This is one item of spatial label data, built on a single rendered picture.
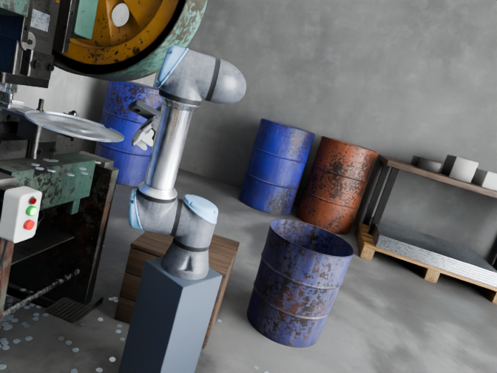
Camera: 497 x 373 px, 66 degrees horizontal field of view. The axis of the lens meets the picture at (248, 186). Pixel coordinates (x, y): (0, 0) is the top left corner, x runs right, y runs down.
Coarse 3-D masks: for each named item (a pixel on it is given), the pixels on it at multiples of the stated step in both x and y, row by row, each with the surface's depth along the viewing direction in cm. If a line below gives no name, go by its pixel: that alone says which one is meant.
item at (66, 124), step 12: (36, 120) 112; (48, 120) 116; (60, 120) 119; (72, 120) 128; (84, 120) 134; (60, 132) 107; (72, 132) 111; (84, 132) 116; (96, 132) 121; (108, 132) 127; (120, 132) 131
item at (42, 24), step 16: (48, 0) 118; (32, 16) 114; (48, 16) 120; (32, 32) 116; (48, 32) 122; (0, 48) 114; (16, 48) 113; (32, 48) 117; (48, 48) 124; (0, 64) 115; (16, 64) 114; (32, 64) 116; (48, 64) 122
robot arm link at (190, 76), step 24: (168, 72) 96; (192, 72) 97; (216, 72) 98; (168, 96) 99; (192, 96) 100; (168, 120) 102; (168, 144) 104; (168, 168) 107; (144, 192) 108; (168, 192) 110; (144, 216) 109; (168, 216) 111
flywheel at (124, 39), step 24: (120, 0) 149; (144, 0) 147; (168, 0) 141; (96, 24) 153; (144, 24) 148; (168, 24) 144; (72, 48) 153; (96, 48) 151; (120, 48) 148; (144, 48) 146
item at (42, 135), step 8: (8, 112) 117; (16, 112) 117; (24, 120) 119; (24, 128) 119; (32, 128) 118; (40, 128) 119; (24, 136) 120; (32, 136) 119; (40, 136) 120; (48, 136) 123; (56, 136) 127; (32, 144) 119; (40, 144) 121; (48, 144) 124; (32, 152) 120; (40, 152) 121; (48, 152) 126
